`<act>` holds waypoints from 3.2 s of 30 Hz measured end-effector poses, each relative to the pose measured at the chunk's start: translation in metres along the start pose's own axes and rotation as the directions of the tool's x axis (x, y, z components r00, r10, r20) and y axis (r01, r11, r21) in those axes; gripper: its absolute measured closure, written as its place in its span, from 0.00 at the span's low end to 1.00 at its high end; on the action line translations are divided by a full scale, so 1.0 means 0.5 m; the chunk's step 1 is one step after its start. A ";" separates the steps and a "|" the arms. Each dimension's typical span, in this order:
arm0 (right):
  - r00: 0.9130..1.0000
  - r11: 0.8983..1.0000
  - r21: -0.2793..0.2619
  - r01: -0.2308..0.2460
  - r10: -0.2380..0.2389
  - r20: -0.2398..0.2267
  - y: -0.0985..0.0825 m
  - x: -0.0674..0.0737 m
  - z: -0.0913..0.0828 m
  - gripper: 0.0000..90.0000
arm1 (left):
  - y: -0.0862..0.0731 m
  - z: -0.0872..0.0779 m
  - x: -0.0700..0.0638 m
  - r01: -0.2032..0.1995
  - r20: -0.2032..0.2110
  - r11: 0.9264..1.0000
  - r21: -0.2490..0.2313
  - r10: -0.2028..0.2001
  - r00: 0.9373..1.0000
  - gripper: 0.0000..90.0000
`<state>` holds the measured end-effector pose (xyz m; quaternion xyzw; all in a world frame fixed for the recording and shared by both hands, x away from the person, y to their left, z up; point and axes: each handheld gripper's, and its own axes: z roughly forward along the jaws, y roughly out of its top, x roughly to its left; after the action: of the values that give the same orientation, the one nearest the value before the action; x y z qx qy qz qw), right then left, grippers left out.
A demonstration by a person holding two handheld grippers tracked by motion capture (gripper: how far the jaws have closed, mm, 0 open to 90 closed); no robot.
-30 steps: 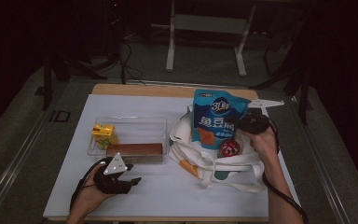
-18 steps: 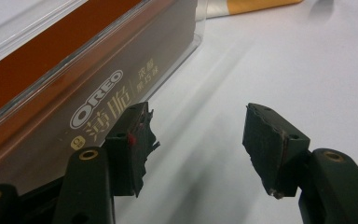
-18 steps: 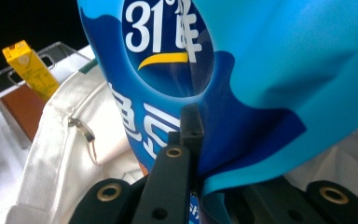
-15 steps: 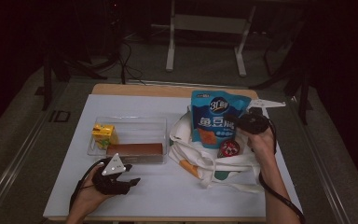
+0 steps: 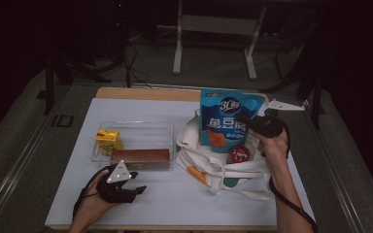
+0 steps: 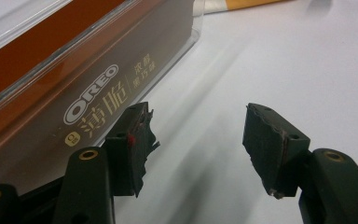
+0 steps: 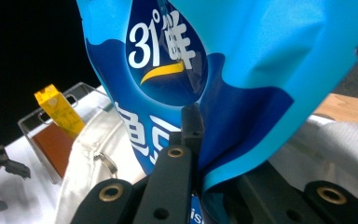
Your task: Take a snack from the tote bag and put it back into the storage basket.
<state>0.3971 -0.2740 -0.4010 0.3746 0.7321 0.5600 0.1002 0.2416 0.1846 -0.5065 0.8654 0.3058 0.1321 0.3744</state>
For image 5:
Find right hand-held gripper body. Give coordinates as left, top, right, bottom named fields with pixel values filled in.
left=251, top=99, right=305, bottom=139

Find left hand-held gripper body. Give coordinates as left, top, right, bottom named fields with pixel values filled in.
left=96, top=159, right=138, bottom=205

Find long brown box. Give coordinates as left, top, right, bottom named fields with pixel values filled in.
left=111, top=149, right=171, bottom=171

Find blue snack pouch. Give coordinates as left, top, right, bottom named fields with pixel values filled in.
left=199, top=88, right=266, bottom=153

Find red round tin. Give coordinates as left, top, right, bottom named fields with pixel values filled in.
left=226, top=145, right=251, bottom=164

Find clear plastic box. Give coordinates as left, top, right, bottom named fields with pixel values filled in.
left=90, top=120, right=176, bottom=172

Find yellow juice carton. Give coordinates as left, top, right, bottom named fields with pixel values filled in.
left=95, top=128, right=125, bottom=156

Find white canvas tote bag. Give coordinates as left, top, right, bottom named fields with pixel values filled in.
left=175, top=110, right=292, bottom=201

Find person's right hand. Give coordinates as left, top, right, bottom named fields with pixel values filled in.
left=257, top=130, right=289, bottom=159

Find person's left hand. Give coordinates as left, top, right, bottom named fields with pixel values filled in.
left=77, top=171, right=118, bottom=222

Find white table board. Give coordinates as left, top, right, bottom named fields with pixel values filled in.
left=44, top=97, right=315, bottom=227

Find black metal stand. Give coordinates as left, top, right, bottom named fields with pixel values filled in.
left=261, top=48, right=325, bottom=130
left=43, top=52, right=113, bottom=116

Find white metal stand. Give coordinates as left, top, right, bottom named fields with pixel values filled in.
left=172, top=0, right=268, bottom=81

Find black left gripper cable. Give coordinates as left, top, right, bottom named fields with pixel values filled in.
left=72, top=164, right=112, bottom=221

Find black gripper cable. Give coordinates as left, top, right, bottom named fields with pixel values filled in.
left=72, top=164, right=112, bottom=221
left=261, top=124, right=319, bottom=233

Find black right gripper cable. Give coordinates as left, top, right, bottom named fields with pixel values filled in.
left=261, top=124, right=319, bottom=233

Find small black floor bracket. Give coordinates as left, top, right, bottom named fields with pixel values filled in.
left=51, top=114, right=75, bottom=128

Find black floor cables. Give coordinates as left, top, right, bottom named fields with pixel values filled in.
left=121, top=42, right=153, bottom=89

